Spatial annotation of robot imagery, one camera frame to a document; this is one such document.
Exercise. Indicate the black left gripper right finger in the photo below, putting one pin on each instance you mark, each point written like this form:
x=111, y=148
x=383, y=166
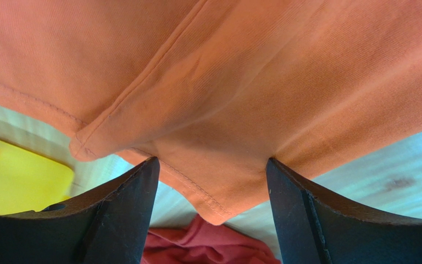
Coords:
x=316, y=225

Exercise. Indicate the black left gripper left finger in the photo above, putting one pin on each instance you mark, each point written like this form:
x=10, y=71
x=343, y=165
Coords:
x=107, y=224

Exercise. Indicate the red t-shirt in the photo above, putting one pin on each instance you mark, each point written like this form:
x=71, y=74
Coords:
x=202, y=242

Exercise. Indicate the orange t-shirt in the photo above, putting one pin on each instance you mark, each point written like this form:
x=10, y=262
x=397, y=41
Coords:
x=216, y=88

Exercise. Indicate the yellow plastic bin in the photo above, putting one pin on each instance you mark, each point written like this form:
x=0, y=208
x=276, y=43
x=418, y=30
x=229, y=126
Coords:
x=29, y=181

